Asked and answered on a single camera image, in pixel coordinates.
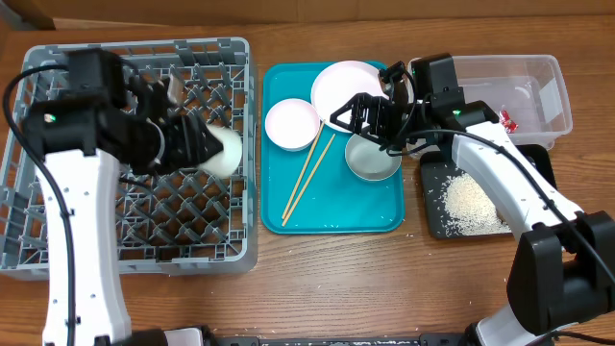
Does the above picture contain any left wooden chopstick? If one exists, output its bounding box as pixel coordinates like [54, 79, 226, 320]
[282, 121, 325, 220]

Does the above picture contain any grey bowl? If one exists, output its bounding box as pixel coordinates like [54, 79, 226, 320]
[345, 135, 402, 182]

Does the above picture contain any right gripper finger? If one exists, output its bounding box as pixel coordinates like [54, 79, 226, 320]
[330, 92, 380, 123]
[335, 116, 380, 144]

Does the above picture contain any wooden chopstick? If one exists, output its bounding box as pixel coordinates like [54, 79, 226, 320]
[282, 135, 335, 227]
[282, 121, 325, 220]

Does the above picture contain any grey plastic dish rack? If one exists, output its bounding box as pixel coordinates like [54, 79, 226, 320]
[1, 37, 258, 281]

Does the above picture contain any black tray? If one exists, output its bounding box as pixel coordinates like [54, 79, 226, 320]
[419, 143, 558, 240]

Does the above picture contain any large white plate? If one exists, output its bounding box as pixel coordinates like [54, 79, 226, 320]
[310, 61, 387, 134]

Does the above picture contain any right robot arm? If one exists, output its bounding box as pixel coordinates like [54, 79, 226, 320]
[330, 54, 614, 345]

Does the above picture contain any red snack wrapper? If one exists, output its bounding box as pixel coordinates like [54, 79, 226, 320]
[499, 110, 518, 134]

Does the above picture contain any white shallow bowl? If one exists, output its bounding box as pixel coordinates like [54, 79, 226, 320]
[264, 98, 321, 151]

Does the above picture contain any white rice pile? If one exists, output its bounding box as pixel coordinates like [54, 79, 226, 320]
[435, 168, 511, 237]

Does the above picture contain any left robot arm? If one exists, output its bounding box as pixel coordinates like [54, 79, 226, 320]
[21, 48, 242, 345]

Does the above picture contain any teal plastic tray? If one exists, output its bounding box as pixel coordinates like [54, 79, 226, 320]
[259, 61, 406, 235]

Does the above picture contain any right wooden chopstick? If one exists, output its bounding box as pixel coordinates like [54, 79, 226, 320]
[282, 135, 335, 227]

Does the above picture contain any small white cup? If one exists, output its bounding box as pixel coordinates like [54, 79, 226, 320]
[198, 125, 243, 179]

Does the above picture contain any clear plastic bin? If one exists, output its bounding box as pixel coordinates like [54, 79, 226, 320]
[453, 55, 573, 150]

